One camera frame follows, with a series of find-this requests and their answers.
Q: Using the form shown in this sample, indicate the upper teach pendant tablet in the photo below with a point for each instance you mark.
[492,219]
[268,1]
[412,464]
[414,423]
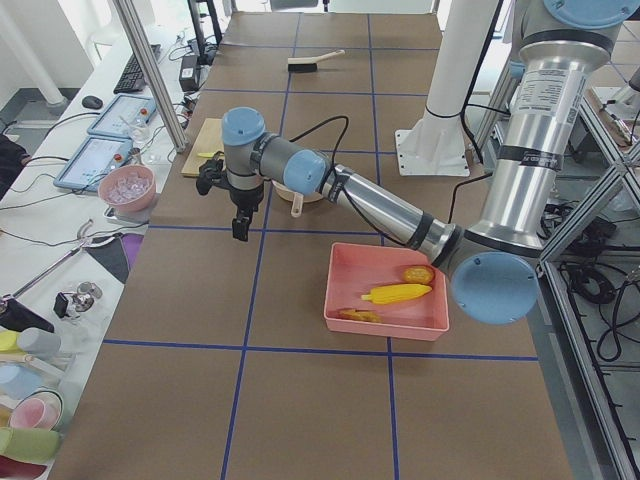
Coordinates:
[124,111]

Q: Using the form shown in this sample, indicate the yellow toy corn cob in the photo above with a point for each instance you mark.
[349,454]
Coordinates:
[390,294]

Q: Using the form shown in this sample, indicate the toy ginger root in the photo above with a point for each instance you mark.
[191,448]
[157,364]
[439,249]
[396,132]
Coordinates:
[359,315]

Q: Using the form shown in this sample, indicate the teach pendant tablet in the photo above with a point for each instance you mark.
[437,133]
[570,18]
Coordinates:
[96,157]
[124,111]

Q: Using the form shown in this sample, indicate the lower teach pendant tablet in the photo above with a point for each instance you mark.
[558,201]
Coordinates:
[96,157]

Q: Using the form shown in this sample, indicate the black keyboard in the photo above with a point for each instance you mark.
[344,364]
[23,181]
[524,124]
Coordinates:
[132,78]

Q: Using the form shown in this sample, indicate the white camera mast base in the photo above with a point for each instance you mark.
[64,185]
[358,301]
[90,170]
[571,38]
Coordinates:
[435,146]

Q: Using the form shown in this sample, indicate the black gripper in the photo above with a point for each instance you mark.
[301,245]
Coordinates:
[245,199]

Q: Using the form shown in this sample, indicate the pink cup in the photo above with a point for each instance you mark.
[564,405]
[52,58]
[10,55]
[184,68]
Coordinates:
[42,410]

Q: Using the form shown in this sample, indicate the wooden cutting board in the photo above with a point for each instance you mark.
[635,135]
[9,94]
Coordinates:
[209,139]

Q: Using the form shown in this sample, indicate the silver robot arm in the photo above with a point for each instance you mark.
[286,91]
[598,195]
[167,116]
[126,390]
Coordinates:
[560,43]

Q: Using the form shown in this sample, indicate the toy brown potato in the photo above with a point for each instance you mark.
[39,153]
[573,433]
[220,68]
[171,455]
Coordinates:
[418,274]

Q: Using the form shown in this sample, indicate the aluminium frame post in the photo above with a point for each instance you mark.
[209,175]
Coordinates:
[141,49]

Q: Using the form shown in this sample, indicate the black computer mouse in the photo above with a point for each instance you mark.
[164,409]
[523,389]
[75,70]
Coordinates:
[92,102]

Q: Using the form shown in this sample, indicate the beige plastic dustpan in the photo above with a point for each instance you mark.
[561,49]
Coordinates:
[296,199]

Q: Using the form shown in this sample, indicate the pink plastic bin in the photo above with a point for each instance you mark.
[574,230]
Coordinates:
[356,269]

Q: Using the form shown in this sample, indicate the pink bowl with pieces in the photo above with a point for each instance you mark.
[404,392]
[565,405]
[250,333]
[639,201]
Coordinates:
[129,188]

